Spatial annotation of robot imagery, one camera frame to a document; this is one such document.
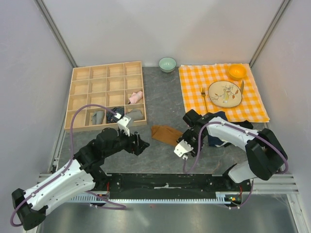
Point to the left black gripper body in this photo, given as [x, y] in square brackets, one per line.
[132, 147]

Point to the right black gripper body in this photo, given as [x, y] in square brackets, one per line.
[192, 137]

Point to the brown underwear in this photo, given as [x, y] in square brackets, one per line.
[166, 134]

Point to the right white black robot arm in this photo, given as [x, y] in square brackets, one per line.
[265, 155]

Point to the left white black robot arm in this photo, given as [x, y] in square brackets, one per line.
[80, 174]

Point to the navy blue underwear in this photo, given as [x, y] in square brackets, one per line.
[214, 141]

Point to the striped dark rolled cloth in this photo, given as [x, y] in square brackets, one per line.
[111, 118]

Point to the light grey rolled cloth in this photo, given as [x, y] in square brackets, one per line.
[98, 117]

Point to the gold fork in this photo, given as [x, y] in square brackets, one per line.
[203, 95]

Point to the pink rolled cloth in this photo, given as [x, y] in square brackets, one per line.
[135, 97]

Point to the beige decorated plate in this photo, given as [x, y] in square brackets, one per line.
[225, 94]

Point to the orange checkered tablecloth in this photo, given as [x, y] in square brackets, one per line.
[192, 78]

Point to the black cloth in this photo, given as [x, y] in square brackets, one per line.
[246, 124]

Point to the wooden compartment tray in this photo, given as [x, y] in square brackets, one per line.
[108, 85]

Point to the gold knife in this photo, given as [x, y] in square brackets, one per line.
[242, 87]

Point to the teal ceramic bowl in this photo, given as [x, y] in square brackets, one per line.
[167, 64]

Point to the orange bowl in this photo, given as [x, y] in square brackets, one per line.
[237, 71]

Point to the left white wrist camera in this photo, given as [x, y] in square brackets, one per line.
[124, 124]

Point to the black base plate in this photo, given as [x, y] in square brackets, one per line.
[168, 186]

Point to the grey cable duct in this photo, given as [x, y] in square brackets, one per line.
[89, 198]

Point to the aluminium frame rail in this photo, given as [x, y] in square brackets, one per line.
[274, 184]

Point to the right aluminium corner post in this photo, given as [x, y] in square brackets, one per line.
[271, 28]

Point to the aluminium corner post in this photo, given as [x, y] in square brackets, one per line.
[271, 28]
[55, 31]

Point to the left aluminium corner post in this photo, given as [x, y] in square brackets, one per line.
[55, 31]

